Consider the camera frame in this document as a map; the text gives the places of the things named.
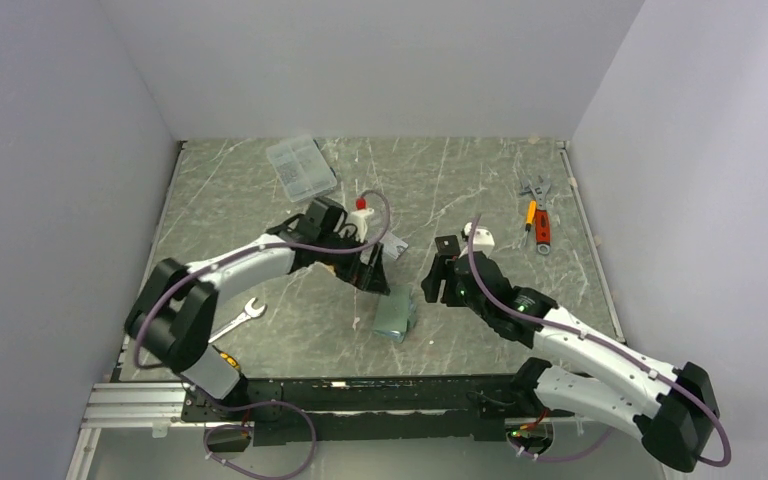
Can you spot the red adjustable wrench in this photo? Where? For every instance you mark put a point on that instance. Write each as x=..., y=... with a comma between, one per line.
x=541, y=227

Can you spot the yellow black screwdriver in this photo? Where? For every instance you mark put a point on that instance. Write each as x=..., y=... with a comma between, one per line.
x=230, y=360

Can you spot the clear plastic organizer box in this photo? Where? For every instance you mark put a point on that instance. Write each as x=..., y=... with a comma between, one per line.
x=301, y=168

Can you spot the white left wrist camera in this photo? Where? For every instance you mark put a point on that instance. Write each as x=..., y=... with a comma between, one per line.
x=359, y=215

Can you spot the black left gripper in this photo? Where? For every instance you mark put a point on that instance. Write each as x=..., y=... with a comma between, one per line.
x=375, y=280

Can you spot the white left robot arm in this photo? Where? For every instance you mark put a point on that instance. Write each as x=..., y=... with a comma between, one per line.
x=173, y=315

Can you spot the orange small screwdriver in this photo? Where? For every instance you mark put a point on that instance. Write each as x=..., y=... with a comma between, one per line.
x=530, y=215

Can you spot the black credit card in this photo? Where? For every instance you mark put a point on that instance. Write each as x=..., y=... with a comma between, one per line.
x=448, y=246

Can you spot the silver open-end wrench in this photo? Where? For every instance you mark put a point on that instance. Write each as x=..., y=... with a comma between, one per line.
x=253, y=309

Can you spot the gold credit card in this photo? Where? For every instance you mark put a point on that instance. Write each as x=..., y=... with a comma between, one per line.
x=327, y=267

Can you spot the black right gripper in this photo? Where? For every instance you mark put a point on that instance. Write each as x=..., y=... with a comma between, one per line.
x=442, y=268

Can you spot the green card holder wallet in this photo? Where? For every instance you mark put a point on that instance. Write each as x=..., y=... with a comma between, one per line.
x=395, y=314

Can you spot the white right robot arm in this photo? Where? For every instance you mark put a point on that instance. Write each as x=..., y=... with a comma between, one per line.
x=671, y=411

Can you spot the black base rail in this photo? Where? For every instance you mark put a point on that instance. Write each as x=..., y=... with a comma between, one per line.
x=477, y=407

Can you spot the aluminium frame rail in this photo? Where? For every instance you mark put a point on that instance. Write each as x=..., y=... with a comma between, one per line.
x=154, y=406

